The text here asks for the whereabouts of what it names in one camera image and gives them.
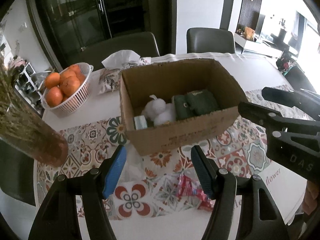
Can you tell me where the dark green plush toy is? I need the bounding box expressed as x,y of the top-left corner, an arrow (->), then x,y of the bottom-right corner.
172,89 -> 221,120

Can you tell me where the red snack packet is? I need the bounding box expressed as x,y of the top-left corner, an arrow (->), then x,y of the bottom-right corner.
176,173 -> 215,212

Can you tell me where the white plush bunny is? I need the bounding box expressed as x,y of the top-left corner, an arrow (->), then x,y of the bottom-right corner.
142,95 -> 176,126

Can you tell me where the person's right hand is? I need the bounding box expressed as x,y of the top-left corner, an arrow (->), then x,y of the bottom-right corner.
302,180 -> 319,216

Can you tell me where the dark chair far right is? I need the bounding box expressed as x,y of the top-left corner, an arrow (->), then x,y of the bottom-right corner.
284,66 -> 316,92

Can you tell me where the dark chair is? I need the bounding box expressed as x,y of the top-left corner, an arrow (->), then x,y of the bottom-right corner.
187,28 -> 235,54
67,31 -> 160,70
284,66 -> 316,92

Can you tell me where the white tv console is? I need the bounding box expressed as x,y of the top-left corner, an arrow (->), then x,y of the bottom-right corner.
234,33 -> 283,58

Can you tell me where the glass vase with dried flowers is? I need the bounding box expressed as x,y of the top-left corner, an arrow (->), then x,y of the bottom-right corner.
1,57 -> 68,167

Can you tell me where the patterned tile table runner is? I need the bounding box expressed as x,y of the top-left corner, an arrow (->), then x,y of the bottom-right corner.
36,83 -> 313,221

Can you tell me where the brown cardboard box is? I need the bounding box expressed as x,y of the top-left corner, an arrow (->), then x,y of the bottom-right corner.
119,58 -> 250,157

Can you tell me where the orange fruit front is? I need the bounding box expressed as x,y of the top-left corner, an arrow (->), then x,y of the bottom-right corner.
46,86 -> 63,107

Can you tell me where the orange fruit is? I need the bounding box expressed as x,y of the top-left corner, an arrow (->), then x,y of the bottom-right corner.
46,86 -> 63,107
60,76 -> 81,96

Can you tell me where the white plastic fruit basket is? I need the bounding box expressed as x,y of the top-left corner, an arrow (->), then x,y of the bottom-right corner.
41,62 -> 93,115

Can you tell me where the orange fruit back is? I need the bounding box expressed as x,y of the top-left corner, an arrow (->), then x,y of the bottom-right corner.
60,76 -> 81,96

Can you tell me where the white shoe rack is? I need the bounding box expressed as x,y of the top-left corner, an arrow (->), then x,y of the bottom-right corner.
15,60 -> 52,117

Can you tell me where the dark chair left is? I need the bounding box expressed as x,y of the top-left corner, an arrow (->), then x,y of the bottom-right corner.
67,31 -> 160,70

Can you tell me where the floral tissue pouch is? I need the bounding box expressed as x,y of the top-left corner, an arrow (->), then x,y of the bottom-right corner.
98,50 -> 151,94

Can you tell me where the black glass cabinet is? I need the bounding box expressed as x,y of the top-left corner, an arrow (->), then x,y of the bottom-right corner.
26,0 -> 176,70

